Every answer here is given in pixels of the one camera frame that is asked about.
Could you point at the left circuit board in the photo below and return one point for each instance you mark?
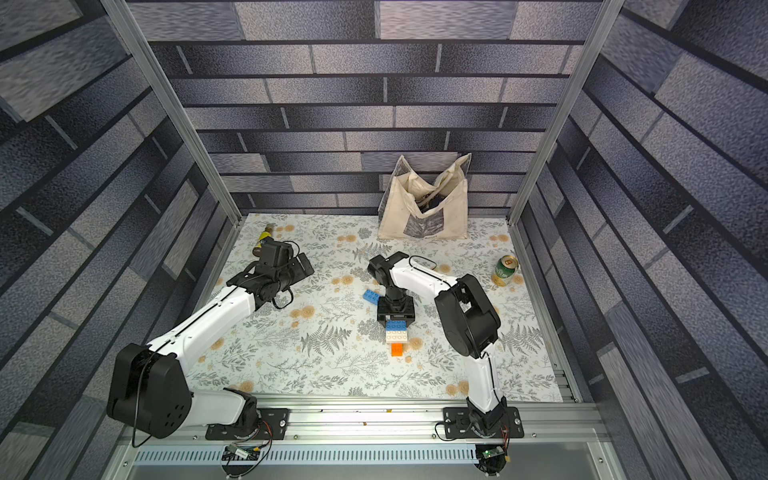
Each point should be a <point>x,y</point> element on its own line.
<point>233,453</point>

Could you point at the white lego brick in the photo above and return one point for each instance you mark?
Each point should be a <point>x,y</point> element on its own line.
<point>396,336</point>

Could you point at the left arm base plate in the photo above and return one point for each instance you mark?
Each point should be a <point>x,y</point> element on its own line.
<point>255,424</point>

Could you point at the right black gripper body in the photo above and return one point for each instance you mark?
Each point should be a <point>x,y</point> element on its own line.
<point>396,316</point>

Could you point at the green beverage can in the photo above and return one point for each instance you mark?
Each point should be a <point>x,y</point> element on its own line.
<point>505,268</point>

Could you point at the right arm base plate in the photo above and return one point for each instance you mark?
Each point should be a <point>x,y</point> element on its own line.
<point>469,423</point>

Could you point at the right circuit board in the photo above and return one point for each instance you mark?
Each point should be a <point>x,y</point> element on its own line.
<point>491,459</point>

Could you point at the aluminium frame post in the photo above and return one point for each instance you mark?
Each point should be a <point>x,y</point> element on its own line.
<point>128,29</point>
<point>595,41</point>

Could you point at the right aluminium frame post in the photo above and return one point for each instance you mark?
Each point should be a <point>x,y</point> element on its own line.
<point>595,41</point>

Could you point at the left aluminium frame post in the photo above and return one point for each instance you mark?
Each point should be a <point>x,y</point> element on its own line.
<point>128,29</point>

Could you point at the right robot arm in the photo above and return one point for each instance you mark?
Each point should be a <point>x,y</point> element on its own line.
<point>469,321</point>

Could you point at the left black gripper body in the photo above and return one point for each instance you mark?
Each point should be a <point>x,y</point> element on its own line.
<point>295,272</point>

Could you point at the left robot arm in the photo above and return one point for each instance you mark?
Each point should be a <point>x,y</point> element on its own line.
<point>149,389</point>

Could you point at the blue lego brick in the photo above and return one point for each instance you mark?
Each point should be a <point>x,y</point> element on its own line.
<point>395,326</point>
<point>371,297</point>

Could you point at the aluminium front rail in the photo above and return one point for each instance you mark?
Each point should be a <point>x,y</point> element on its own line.
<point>562,440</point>

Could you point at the circuit board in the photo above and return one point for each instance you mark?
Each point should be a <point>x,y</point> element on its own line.
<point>233,453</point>
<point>491,459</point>

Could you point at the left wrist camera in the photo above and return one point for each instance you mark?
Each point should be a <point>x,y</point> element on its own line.
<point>274,254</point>

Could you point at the beige canvas tote bag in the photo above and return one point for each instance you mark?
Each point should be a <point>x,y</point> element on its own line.
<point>413,208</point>

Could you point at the yellow label brown bottle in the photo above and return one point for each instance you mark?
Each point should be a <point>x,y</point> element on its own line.
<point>267,232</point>

